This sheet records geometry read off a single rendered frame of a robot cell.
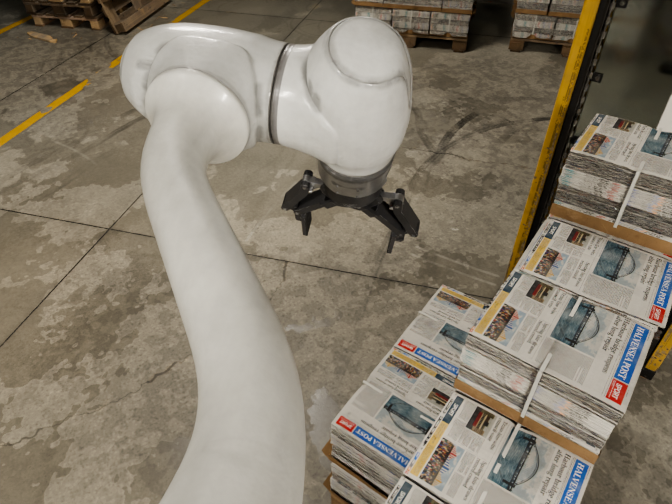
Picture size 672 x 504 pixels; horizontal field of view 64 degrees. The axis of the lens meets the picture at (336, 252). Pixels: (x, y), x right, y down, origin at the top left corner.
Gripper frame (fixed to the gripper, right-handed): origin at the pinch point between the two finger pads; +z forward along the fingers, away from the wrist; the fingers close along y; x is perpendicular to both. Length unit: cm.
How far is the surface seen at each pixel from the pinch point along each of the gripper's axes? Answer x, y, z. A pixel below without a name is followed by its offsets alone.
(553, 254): 34, 54, 64
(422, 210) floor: 126, 29, 234
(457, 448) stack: -24, 35, 64
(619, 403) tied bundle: -8, 63, 42
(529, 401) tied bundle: -9, 49, 57
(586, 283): 25, 62, 58
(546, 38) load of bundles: 392, 125, 338
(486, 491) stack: -32, 42, 59
